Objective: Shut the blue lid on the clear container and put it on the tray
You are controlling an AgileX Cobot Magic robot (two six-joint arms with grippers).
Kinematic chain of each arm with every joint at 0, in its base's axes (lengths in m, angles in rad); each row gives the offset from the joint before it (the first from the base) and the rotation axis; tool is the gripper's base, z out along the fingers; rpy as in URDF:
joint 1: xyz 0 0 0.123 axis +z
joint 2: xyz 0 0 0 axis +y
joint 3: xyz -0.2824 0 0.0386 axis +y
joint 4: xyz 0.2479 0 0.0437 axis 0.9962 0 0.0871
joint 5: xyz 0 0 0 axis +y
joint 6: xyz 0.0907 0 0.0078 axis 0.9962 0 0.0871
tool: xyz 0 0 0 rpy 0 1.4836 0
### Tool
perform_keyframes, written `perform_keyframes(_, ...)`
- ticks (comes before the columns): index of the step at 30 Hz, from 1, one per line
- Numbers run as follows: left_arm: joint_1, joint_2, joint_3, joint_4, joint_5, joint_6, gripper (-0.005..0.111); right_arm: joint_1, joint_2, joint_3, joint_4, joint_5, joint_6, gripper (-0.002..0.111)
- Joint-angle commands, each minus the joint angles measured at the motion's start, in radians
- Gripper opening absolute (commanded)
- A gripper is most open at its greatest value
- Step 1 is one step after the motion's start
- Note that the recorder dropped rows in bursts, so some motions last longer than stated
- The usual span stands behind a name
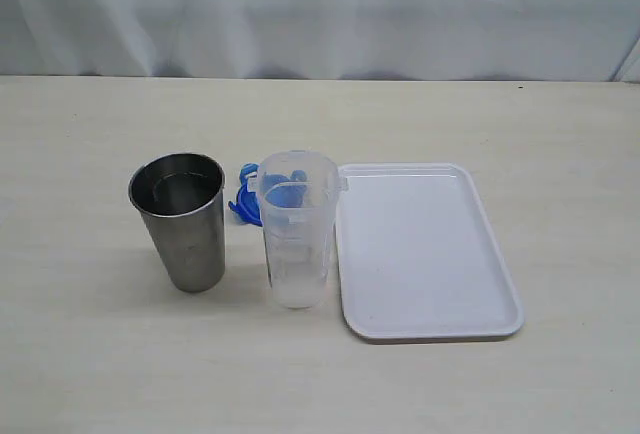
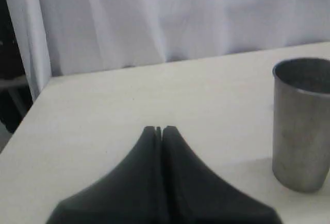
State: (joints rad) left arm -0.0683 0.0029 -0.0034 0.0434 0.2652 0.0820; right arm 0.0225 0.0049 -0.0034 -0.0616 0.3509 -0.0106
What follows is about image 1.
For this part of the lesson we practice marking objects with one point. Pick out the clear plastic container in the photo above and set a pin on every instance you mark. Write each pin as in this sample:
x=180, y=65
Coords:
x=298, y=240

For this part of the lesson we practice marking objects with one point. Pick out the blue container lid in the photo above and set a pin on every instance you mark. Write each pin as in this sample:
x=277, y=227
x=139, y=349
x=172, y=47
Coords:
x=246, y=204

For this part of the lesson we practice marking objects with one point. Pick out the stainless steel cup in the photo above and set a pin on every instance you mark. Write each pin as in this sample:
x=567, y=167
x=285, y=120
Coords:
x=180, y=200

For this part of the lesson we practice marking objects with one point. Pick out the white plastic tray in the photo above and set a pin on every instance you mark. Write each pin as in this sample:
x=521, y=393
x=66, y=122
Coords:
x=417, y=257

